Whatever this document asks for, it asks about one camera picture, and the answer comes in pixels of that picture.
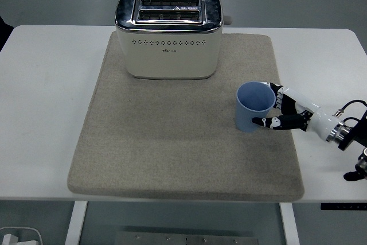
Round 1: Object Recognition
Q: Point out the beige fabric table mat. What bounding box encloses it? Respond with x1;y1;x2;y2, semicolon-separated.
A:
67;33;305;201

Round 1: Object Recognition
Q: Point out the black table control panel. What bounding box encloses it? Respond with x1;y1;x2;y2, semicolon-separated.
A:
320;203;367;211

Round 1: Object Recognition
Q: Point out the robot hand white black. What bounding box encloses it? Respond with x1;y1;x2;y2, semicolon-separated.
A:
251;81;341;140

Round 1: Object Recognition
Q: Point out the blue plastic cup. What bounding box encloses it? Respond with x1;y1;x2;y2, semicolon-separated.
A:
235;81;277;134

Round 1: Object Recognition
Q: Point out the cream toaster with chrome top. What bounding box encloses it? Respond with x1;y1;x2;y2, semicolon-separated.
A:
114;0;233;80

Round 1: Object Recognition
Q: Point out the white tray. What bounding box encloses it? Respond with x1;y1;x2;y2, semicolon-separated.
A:
0;227;44;245

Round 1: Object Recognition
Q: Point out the white table leg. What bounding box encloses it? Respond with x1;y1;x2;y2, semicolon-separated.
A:
64;200;88;245
279;202;300;245

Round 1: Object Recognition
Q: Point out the grey metal plate with screws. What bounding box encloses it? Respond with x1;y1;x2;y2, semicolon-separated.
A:
114;231;260;245

